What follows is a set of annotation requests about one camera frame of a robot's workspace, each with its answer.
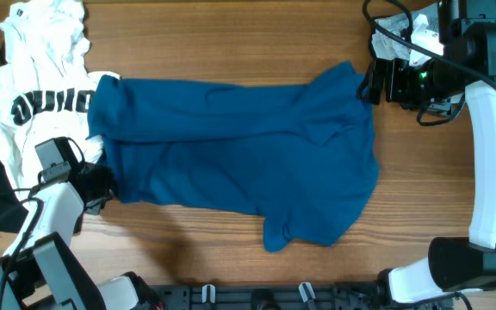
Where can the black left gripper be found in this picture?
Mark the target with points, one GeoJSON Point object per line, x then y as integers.
{"type": "Point", "coordinates": [109, 178]}

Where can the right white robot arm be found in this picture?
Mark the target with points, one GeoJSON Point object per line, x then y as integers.
{"type": "Point", "coordinates": [455, 266]}

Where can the teal blue polo shirt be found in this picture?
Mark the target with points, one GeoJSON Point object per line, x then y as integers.
{"type": "Point", "coordinates": [300, 156]}

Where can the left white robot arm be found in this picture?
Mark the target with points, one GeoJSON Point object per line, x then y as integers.
{"type": "Point", "coordinates": [68, 186]}

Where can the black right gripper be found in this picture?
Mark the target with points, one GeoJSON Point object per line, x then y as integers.
{"type": "Point", "coordinates": [397, 92]}

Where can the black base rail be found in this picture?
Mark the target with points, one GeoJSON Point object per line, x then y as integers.
{"type": "Point", "coordinates": [339, 296]}

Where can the white t-shirt black lettering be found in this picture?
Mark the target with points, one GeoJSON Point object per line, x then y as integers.
{"type": "Point", "coordinates": [45, 89]}

